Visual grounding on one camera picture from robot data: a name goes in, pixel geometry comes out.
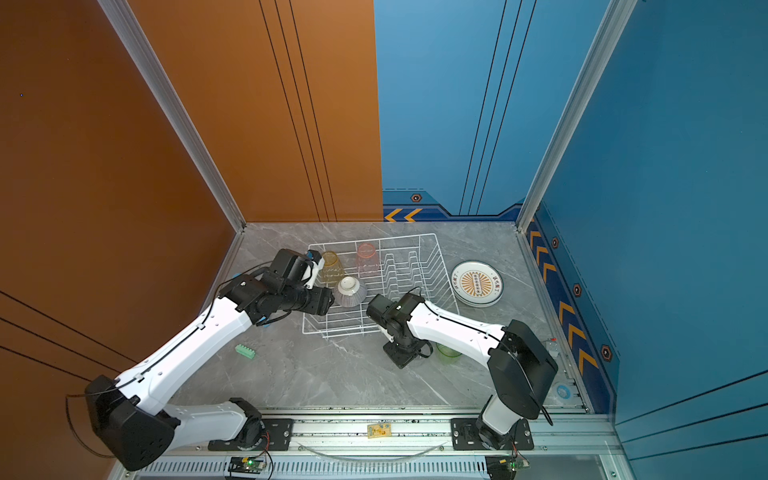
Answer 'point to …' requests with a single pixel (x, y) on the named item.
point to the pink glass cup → (368, 261)
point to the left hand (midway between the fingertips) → (324, 294)
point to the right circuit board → (504, 467)
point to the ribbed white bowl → (349, 292)
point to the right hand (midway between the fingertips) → (403, 359)
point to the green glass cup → (447, 354)
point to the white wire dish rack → (356, 270)
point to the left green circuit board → (246, 465)
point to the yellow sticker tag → (379, 430)
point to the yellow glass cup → (333, 270)
